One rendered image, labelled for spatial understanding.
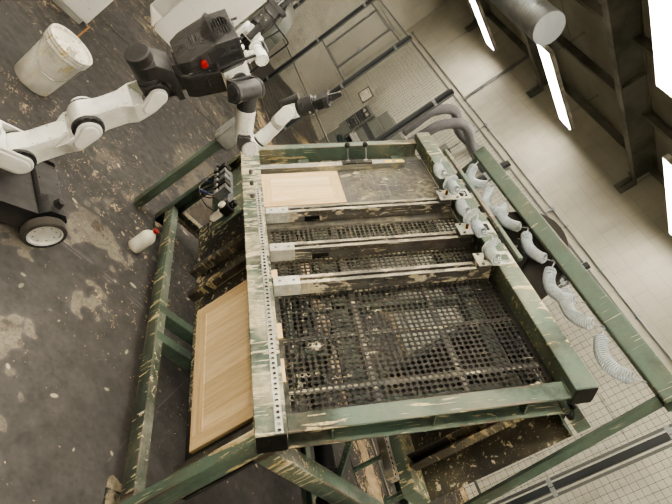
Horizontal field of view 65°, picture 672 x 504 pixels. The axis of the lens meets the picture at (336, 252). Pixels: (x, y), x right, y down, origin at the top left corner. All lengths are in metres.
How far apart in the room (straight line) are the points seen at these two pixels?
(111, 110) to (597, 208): 6.88
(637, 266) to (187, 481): 6.56
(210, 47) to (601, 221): 6.57
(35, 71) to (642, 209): 7.12
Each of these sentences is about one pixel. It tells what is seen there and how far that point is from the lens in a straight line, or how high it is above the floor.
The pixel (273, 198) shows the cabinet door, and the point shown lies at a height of 0.94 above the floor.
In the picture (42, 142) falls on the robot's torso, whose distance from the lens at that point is 2.76.
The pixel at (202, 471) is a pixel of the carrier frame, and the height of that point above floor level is 0.54.
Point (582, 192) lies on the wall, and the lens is 8.46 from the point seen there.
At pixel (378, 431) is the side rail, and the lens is 2.11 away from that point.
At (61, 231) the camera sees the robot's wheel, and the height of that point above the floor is 0.17.
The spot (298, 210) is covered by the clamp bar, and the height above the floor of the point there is 1.07.
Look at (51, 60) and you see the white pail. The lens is 3.78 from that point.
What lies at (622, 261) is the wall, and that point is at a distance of 7.83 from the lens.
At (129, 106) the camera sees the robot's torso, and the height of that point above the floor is 0.83.
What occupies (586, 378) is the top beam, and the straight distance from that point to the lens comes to 2.31.
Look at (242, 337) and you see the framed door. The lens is 2.73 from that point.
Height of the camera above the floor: 1.83
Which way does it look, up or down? 14 degrees down
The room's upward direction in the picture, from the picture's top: 58 degrees clockwise
